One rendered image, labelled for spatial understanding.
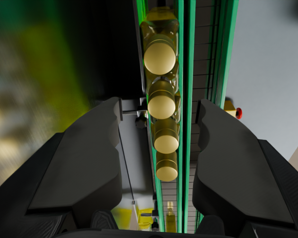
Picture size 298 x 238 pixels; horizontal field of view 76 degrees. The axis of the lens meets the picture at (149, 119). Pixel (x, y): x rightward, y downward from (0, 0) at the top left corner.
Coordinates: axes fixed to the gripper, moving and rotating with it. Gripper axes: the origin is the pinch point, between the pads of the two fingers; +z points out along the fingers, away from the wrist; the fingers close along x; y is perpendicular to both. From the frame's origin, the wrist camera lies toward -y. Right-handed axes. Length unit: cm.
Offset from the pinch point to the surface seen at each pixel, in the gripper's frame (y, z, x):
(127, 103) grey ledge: 20.3, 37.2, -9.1
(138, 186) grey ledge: 57, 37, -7
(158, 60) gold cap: -0.1, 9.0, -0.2
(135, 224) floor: 250, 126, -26
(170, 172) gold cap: 16.6, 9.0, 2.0
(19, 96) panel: 1.4, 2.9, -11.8
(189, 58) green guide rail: 4.9, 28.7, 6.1
